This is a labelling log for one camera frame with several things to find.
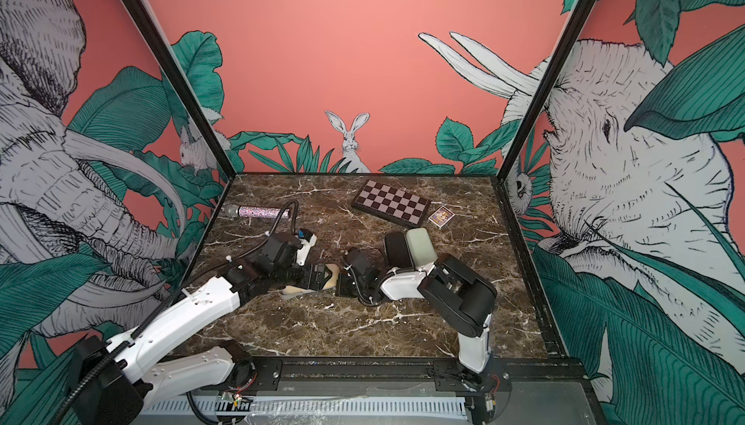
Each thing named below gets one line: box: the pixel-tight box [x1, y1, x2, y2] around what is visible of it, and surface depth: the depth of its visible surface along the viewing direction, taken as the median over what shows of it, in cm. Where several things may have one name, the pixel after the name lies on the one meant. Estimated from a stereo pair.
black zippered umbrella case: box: [385, 231, 415, 269], surface depth 97 cm
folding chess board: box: [351, 178, 431, 229], surface depth 110 cm
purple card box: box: [427, 205, 456, 229], surface depth 109 cm
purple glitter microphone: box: [221, 203, 292, 220], surface depth 106 cm
